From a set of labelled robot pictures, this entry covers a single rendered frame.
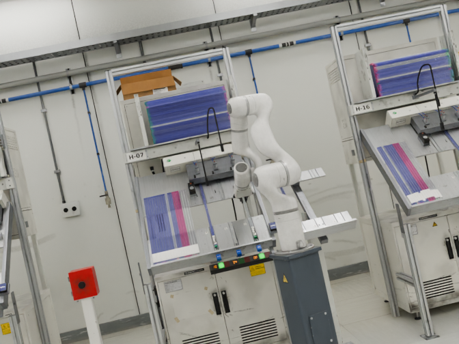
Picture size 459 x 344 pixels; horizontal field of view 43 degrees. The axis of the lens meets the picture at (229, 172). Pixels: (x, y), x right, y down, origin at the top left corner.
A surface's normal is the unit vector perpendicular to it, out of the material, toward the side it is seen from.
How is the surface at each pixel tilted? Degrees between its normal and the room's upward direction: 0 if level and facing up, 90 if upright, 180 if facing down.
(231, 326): 90
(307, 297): 90
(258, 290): 90
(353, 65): 90
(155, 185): 45
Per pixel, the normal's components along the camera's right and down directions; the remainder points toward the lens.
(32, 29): 0.09, -0.02
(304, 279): 0.41, -0.09
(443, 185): -0.09, -0.71
